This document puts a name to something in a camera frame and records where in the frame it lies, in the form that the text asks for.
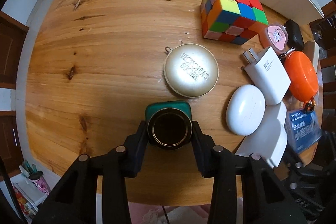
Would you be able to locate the green jar with gold lid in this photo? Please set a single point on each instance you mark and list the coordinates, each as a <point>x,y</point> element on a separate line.
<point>169,124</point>

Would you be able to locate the white 33W charger plug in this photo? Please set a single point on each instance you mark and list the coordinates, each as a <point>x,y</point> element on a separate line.
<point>268,74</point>

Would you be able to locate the round gold tin case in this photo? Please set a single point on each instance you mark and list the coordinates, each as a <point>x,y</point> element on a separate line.
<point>190,70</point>

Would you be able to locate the blue printed small box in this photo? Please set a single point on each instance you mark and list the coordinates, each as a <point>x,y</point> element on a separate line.
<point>302,129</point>

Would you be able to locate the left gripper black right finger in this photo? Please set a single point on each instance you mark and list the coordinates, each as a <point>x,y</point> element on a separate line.
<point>265,199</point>

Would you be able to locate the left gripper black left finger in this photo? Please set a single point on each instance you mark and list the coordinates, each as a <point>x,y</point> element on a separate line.
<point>73,198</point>

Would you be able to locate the beige small block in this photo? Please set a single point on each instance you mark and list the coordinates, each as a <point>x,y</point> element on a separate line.
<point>311,49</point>

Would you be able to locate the orange round case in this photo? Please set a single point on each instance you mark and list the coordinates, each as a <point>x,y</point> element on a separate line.
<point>304,81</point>

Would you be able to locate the multicolour puzzle cube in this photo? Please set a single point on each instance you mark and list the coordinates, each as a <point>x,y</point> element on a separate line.
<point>232,21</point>

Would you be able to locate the white oval earbuds case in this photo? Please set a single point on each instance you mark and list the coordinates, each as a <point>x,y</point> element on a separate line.
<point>245,110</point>

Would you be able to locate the black charger adapter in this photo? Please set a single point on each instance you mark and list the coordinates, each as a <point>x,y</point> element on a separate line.
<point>295,39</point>

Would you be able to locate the pink floss dispenser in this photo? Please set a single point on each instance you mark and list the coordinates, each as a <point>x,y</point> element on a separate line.
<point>274,36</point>

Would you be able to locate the white rectangular box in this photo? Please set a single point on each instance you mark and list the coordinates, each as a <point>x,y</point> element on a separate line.
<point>270,139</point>

